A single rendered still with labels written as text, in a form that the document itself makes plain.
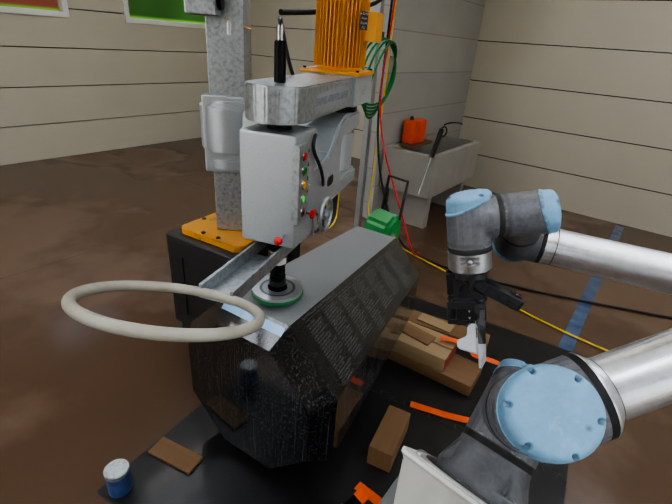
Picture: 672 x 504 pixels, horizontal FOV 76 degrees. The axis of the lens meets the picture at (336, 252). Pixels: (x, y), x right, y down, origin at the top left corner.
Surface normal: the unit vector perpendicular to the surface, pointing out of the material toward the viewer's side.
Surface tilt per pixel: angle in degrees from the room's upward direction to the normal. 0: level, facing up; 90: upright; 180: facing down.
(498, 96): 90
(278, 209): 90
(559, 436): 48
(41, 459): 0
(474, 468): 23
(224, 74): 90
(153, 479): 0
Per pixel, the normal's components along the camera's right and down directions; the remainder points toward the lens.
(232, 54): -0.01, 0.44
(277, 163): -0.31, 0.40
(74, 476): 0.07, -0.89
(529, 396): -0.25, -0.31
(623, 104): -0.61, 0.32
